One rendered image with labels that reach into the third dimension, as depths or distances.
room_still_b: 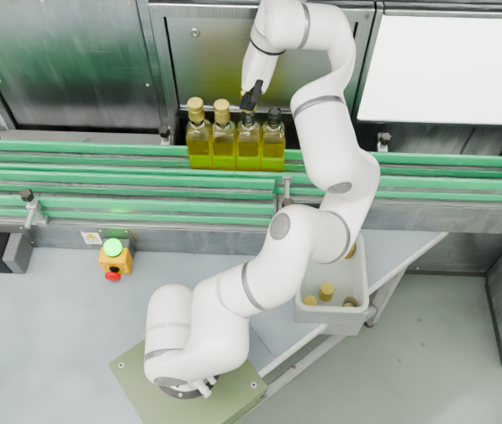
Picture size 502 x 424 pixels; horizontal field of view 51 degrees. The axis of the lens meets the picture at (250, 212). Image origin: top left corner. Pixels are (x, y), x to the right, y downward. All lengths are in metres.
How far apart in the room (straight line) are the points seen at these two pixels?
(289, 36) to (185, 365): 0.55
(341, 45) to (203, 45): 0.41
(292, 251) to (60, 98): 0.92
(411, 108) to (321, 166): 0.65
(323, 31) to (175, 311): 0.53
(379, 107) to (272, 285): 0.71
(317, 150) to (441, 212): 0.72
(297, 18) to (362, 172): 0.27
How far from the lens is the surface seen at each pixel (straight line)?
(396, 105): 1.38
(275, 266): 0.77
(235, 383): 1.20
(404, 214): 1.44
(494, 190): 1.44
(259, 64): 1.03
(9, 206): 1.42
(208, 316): 0.84
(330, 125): 0.79
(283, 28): 0.89
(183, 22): 1.20
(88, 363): 1.36
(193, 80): 1.31
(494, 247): 2.13
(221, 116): 1.18
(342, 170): 0.77
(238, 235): 1.32
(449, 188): 1.40
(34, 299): 1.47
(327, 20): 0.93
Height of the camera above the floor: 2.00
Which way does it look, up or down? 58 degrees down
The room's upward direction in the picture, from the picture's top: straight up
